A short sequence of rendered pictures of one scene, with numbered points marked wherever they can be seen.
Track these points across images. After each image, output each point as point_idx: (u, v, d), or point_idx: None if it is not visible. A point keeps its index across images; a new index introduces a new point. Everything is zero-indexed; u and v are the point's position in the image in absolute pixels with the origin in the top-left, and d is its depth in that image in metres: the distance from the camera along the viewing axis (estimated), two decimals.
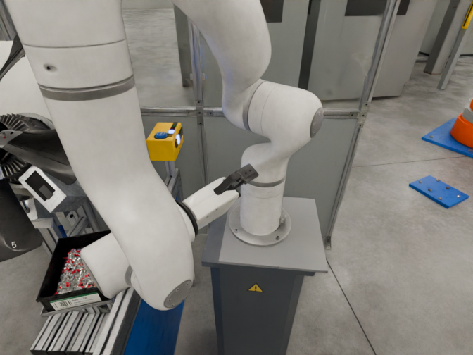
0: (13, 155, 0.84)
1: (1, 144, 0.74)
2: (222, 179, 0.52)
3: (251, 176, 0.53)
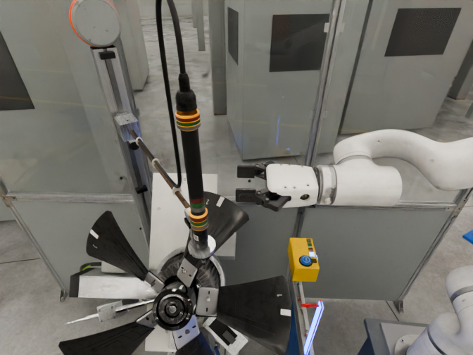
0: None
1: (210, 312, 0.82)
2: (269, 167, 0.60)
3: (245, 174, 0.62)
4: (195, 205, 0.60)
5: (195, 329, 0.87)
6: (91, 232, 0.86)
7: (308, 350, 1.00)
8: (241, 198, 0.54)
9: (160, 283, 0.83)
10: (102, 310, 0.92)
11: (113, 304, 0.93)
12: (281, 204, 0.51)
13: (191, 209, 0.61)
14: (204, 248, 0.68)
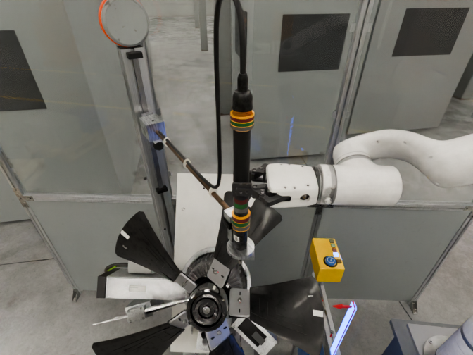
0: None
1: (243, 313, 0.82)
2: (269, 167, 0.60)
3: None
4: (240, 206, 0.59)
5: (226, 329, 0.86)
6: (122, 233, 0.86)
7: (336, 351, 0.99)
8: (237, 191, 0.55)
9: (193, 284, 0.83)
10: (131, 311, 0.91)
11: (141, 305, 0.93)
12: (273, 201, 0.52)
13: (234, 210, 0.61)
14: (243, 249, 0.68)
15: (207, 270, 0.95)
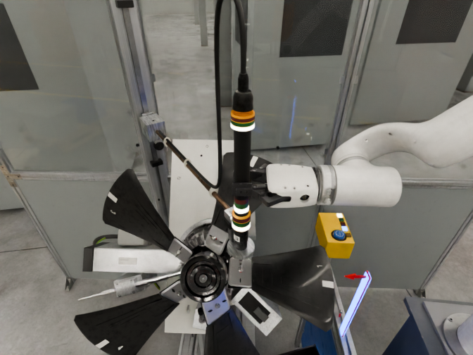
0: None
1: (245, 282, 0.73)
2: (269, 167, 0.60)
3: None
4: (241, 206, 0.59)
5: (225, 303, 0.78)
6: (109, 196, 0.77)
7: (345, 331, 0.90)
8: (237, 191, 0.55)
9: (188, 251, 0.74)
10: (120, 284, 0.82)
11: (132, 278, 0.84)
12: (273, 201, 0.52)
13: (235, 210, 0.61)
14: (244, 249, 0.68)
15: (205, 240, 0.86)
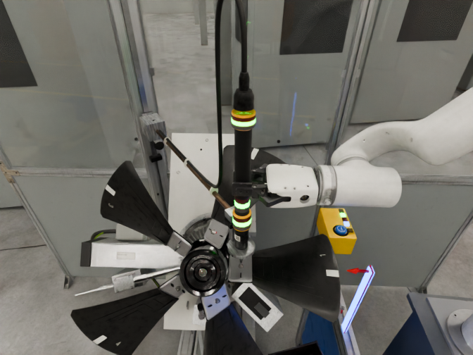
0: None
1: (245, 277, 0.71)
2: (269, 167, 0.60)
3: None
4: (241, 205, 0.59)
5: (225, 299, 0.76)
6: (107, 189, 0.76)
7: (348, 327, 0.89)
8: (237, 191, 0.55)
9: (187, 245, 0.72)
10: (118, 279, 0.81)
11: (131, 273, 0.83)
12: (273, 201, 0.52)
13: (236, 209, 0.61)
14: (244, 248, 0.68)
15: (205, 234, 0.85)
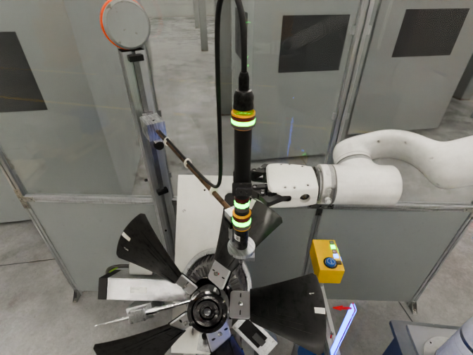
0: None
1: (244, 315, 0.82)
2: (269, 167, 0.60)
3: None
4: (241, 205, 0.59)
5: (226, 331, 0.87)
6: (123, 235, 0.87)
7: (336, 352, 1.00)
8: (237, 191, 0.55)
9: (193, 286, 0.83)
10: (132, 313, 0.92)
11: (143, 306, 0.94)
12: (273, 201, 0.52)
13: (236, 209, 0.61)
14: (244, 248, 0.68)
15: (208, 271, 0.96)
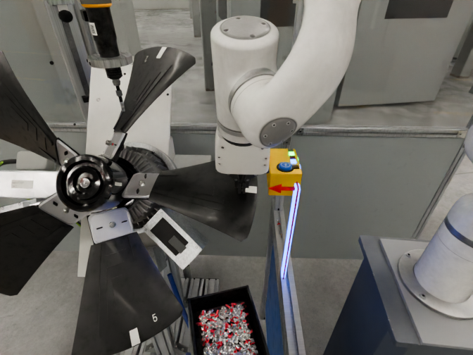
0: (138, 199, 0.68)
1: (143, 194, 0.59)
2: (222, 171, 0.52)
3: None
4: None
5: (126, 225, 0.63)
6: None
7: (286, 270, 0.76)
8: (248, 185, 0.59)
9: (74, 156, 0.60)
10: (6, 208, 0.68)
11: (24, 202, 0.70)
12: (268, 169, 0.53)
13: None
14: (111, 56, 0.45)
15: None
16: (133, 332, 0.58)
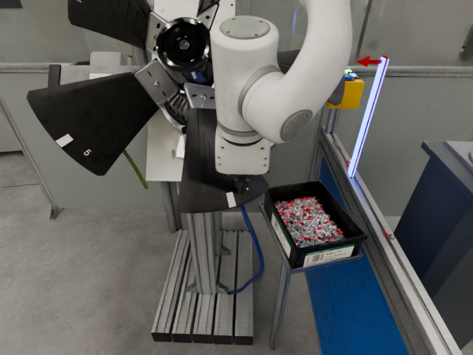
0: None
1: (193, 101, 0.60)
2: (222, 171, 0.52)
3: None
4: None
5: (161, 96, 0.65)
6: None
7: (355, 167, 0.78)
8: (248, 185, 0.59)
9: (207, 25, 0.61)
10: None
11: None
12: (268, 169, 0.53)
13: None
14: None
15: None
16: (67, 137, 0.61)
